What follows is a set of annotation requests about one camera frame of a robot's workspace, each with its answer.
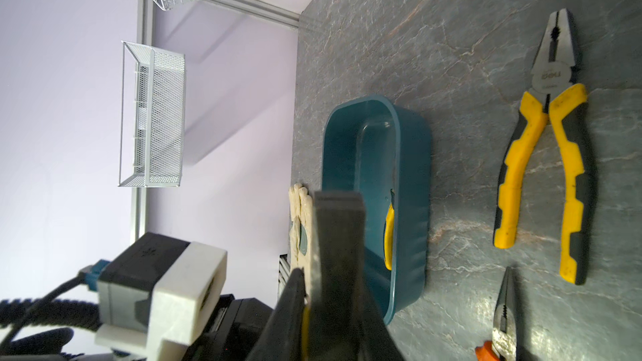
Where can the white mesh wall basket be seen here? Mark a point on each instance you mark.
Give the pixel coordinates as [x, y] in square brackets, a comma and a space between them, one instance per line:
[152, 127]

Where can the beige work glove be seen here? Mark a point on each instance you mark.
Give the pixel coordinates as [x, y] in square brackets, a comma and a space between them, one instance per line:
[300, 232]

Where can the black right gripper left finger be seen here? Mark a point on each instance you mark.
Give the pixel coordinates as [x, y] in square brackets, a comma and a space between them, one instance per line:
[281, 338]

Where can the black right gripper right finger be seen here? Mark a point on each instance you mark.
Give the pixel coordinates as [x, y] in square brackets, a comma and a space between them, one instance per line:
[375, 341]

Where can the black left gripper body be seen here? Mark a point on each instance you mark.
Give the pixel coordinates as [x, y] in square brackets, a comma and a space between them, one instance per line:
[232, 331]

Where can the teal plastic storage box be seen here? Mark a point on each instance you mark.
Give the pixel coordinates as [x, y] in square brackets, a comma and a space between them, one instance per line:
[372, 146]

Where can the orange black long nose pliers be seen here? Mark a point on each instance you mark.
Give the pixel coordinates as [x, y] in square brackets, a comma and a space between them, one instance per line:
[504, 342]

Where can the yellow black long nose pliers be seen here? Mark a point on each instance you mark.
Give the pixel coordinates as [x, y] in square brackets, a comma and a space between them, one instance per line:
[389, 233]

